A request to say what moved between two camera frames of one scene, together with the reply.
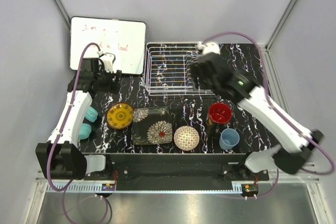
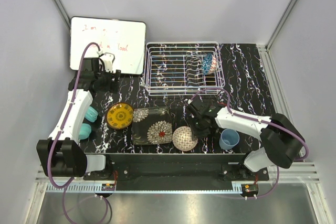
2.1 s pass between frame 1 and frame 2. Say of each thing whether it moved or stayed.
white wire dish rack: stayed
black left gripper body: stayed
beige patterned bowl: stayed
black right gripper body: moved
